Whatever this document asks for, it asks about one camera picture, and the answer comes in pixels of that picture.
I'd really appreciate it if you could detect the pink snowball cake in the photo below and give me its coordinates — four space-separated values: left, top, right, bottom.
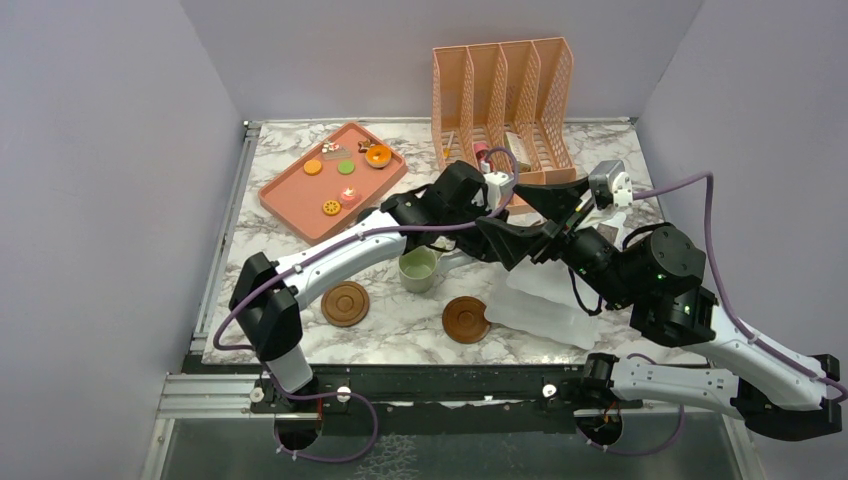
339 187 361 209

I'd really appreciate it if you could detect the yellow flower cookie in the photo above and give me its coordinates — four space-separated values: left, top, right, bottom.
322 200 343 216

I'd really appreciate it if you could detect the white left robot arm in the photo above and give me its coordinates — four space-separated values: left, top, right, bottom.
229 160 634 411

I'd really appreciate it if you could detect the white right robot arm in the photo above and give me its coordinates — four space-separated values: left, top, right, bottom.
454 201 842 441

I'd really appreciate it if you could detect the light green ceramic mug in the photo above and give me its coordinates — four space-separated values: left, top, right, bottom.
398 247 439 294

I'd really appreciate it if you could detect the white tiered dessert stand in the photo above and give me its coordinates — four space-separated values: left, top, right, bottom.
486 257 627 350

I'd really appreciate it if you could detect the tan box in organizer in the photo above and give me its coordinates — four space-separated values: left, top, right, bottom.
504 131 532 173

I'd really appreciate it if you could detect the right brown wooden coaster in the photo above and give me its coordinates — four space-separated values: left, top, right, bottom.
442 296 491 344

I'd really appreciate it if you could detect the brown wooden coaster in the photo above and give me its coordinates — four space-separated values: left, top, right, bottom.
442 296 491 344
321 281 370 328

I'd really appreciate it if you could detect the pink bottle in organizer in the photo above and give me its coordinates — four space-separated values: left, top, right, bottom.
472 141 490 164

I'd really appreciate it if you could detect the orange glazed donut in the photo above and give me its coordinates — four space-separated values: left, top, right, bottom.
365 144 392 169

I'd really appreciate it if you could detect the pink mesh file organizer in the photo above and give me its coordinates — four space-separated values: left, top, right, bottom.
431 37 577 185

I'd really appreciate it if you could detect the left brown wooden coaster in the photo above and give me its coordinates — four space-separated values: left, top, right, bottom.
321 281 370 328

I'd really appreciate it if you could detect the brown star cookie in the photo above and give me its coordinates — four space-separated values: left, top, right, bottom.
358 139 373 153

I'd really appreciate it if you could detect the green macaron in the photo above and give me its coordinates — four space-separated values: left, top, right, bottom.
337 160 356 175

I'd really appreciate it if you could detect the pink dessert tray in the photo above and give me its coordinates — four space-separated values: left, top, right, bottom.
258 122 408 245

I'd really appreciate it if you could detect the orange round biscuit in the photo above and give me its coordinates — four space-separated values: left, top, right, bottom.
302 159 323 176

